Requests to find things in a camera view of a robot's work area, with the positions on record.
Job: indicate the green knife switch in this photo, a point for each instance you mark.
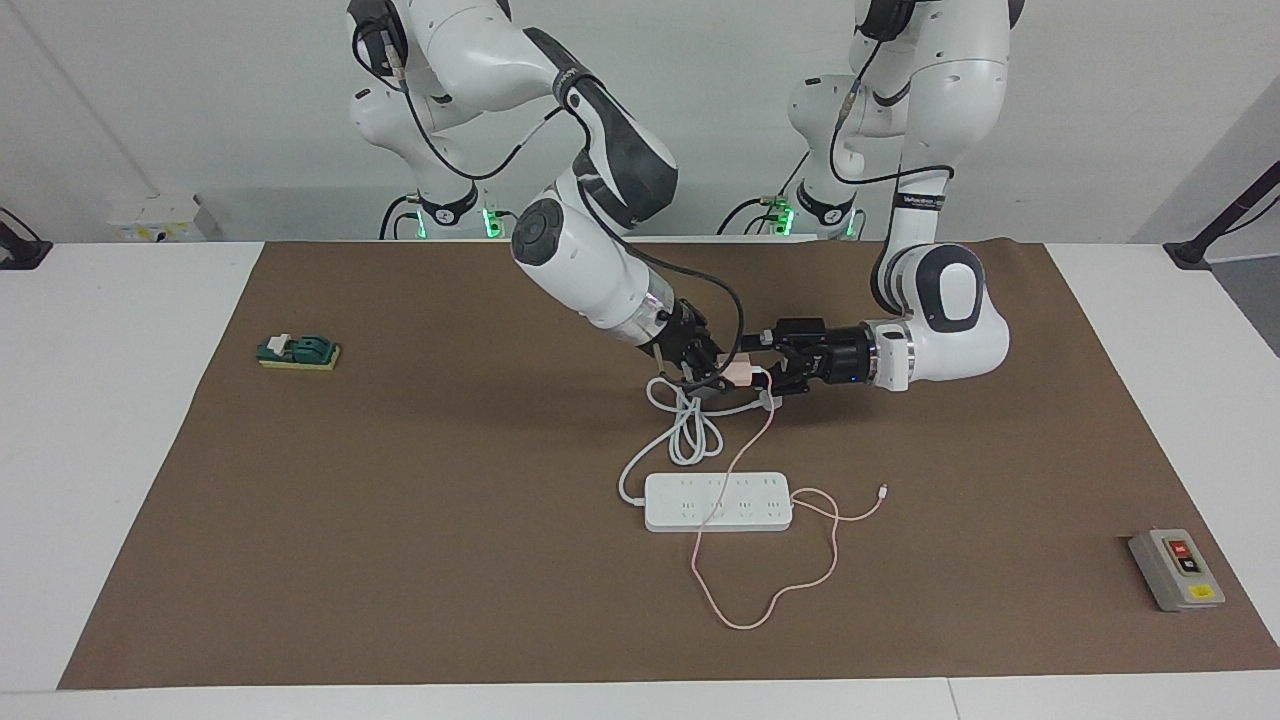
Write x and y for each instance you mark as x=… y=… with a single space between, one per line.
x=300 y=352

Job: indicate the pink charger plug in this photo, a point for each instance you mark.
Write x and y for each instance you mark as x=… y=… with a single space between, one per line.
x=742 y=375

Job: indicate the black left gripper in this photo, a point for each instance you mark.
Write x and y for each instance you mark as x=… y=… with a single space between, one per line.
x=840 y=355

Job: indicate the grey on-off switch box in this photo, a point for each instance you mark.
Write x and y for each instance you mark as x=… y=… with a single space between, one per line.
x=1175 y=575

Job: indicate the black clamp stand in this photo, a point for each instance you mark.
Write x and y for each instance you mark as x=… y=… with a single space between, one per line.
x=20 y=250
x=1225 y=220

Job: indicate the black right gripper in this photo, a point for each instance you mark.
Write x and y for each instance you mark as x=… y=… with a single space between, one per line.
x=685 y=335

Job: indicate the white power strip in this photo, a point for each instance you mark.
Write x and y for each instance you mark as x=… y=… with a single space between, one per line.
x=715 y=503

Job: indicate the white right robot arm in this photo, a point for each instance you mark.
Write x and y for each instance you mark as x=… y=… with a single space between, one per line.
x=580 y=260

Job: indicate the white wall outlet box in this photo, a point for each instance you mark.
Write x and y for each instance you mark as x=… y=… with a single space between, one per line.
x=150 y=215

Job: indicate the brown table mat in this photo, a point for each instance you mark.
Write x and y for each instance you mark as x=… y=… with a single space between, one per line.
x=400 y=550

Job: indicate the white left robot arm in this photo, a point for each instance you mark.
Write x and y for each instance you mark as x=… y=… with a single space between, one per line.
x=950 y=330

